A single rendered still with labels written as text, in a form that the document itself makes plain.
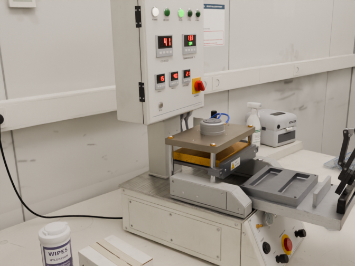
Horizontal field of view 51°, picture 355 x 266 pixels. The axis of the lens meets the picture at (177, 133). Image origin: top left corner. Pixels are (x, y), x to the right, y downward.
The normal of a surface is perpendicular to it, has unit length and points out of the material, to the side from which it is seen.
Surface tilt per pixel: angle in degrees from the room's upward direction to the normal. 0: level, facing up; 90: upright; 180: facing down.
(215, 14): 90
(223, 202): 90
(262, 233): 65
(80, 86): 90
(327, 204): 0
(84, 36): 90
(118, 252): 1
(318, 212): 0
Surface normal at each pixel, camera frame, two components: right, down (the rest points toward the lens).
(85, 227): -0.02, -0.96
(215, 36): 0.68, 0.18
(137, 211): -0.57, 0.23
